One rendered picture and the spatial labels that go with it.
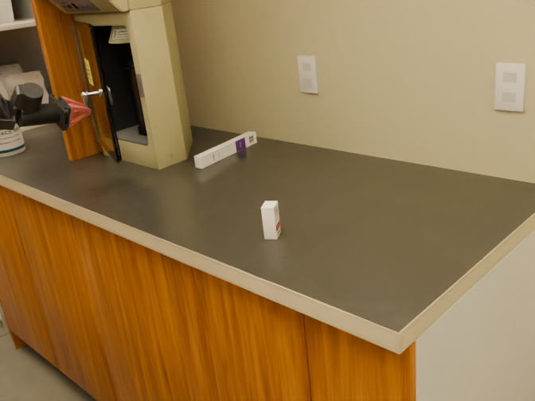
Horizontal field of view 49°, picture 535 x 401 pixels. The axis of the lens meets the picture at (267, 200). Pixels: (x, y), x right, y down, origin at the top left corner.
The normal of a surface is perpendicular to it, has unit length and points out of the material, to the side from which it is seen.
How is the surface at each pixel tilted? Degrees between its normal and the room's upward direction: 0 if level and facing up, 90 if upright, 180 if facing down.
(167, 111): 90
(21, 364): 0
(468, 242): 0
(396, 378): 90
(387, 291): 0
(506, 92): 90
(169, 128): 90
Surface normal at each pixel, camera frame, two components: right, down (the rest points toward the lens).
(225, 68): -0.69, 0.34
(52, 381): -0.11, -0.92
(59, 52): 0.72, 0.19
